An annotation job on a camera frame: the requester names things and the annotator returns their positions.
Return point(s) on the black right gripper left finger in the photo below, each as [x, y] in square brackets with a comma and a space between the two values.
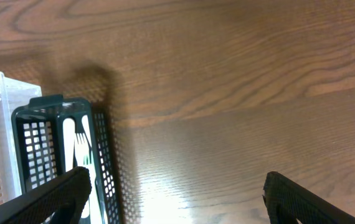
[62, 200]

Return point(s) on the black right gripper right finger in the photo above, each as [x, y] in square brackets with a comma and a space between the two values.
[288, 202]

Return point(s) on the white plastic spoon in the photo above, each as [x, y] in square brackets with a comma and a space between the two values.
[68, 143]

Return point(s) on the dark green perforated basket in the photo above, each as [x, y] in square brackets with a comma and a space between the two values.
[38, 136]

